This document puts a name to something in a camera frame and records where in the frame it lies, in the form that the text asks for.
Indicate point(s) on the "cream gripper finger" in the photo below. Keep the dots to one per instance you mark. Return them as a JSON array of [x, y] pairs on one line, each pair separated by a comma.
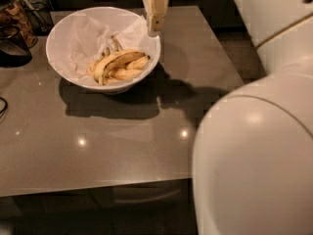
[[156, 12], [146, 6]]

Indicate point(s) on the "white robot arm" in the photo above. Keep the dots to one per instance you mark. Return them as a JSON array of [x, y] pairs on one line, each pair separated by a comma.
[[252, 163]]

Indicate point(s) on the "white bowl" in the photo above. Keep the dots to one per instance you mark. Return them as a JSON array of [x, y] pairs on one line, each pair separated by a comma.
[[84, 36]]

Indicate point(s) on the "yellow banana right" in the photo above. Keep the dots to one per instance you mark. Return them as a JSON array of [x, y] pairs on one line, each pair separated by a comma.
[[138, 64]]

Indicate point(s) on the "yellow banana lower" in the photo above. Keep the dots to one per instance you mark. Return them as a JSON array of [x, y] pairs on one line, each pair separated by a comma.
[[120, 75]]

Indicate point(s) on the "white paper liner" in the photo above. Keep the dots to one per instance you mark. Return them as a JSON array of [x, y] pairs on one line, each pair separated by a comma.
[[103, 49]]

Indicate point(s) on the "patterned brown jar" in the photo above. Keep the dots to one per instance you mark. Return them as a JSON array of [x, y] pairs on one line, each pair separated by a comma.
[[13, 13]]

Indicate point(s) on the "black kettle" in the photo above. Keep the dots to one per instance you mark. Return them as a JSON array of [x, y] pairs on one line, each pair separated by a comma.
[[13, 50]]

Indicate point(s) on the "black wire utensil rack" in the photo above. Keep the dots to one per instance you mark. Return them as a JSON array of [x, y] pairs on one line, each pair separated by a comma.
[[39, 15]]

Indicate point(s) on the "dark drawer handle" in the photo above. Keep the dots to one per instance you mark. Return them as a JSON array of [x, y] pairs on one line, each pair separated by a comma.
[[144, 195]]

